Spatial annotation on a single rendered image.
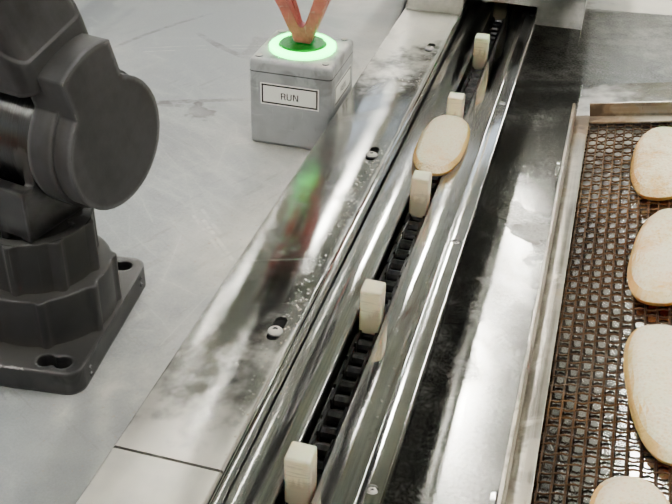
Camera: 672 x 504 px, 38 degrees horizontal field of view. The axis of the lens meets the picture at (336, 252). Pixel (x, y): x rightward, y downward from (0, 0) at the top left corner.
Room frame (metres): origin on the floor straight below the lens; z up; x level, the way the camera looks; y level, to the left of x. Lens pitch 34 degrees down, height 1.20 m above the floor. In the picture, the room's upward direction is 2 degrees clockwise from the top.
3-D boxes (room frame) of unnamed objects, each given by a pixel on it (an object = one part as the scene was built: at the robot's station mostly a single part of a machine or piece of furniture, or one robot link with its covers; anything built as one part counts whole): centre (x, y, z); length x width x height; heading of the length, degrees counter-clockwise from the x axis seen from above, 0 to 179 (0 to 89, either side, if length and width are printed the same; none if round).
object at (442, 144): (0.68, -0.08, 0.86); 0.10 x 0.04 x 0.01; 165
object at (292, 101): (0.76, 0.03, 0.84); 0.08 x 0.08 x 0.11; 75
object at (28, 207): (0.50, 0.17, 0.94); 0.09 x 0.05 x 0.10; 153
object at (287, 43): (0.76, 0.03, 0.89); 0.04 x 0.04 x 0.02
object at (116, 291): (0.48, 0.18, 0.86); 0.12 x 0.09 x 0.08; 171
